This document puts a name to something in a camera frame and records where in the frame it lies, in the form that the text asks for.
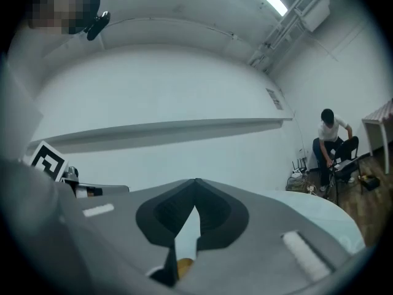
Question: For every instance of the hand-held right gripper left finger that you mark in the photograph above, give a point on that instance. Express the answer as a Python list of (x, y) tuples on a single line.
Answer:
[(122, 226)]

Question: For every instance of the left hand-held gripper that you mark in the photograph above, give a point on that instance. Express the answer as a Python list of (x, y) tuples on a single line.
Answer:
[(49, 161)]

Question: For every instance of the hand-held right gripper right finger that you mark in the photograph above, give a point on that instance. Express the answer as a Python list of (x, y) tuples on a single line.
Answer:
[(261, 226)]

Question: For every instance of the white power strip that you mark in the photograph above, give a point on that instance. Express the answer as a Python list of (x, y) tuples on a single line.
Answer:
[(311, 189)]

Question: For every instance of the white router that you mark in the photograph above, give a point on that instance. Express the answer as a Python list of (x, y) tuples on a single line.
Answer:
[(297, 174)]

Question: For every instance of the round light blue table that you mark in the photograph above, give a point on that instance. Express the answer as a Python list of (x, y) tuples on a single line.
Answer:
[(331, 217)]

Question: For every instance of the blue chair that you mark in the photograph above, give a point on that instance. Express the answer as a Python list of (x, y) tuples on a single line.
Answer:
[(317, 152)]

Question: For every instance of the black folding chair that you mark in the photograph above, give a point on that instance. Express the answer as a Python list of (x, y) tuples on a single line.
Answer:
[(348, 151)]

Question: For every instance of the yellow black toolbox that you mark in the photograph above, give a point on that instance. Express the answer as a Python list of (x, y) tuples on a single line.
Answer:
[(370, 182)]

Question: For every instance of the black hair clip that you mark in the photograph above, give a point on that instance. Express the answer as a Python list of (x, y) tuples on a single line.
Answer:
[(98, 25)]

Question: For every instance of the white desk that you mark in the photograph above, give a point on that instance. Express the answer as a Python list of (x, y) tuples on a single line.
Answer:
[(374, 134)]

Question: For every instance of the person's head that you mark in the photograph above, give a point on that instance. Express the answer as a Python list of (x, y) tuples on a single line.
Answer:
[(61, 8)]

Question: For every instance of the pink white patterned cover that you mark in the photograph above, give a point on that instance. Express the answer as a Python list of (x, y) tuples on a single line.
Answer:
[(383, 111)]

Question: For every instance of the white ceiling box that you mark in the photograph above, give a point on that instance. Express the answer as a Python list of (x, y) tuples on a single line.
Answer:
[(317, 12)]

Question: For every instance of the white wall vent grille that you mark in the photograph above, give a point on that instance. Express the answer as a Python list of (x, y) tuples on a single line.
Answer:
[(274, 98)]

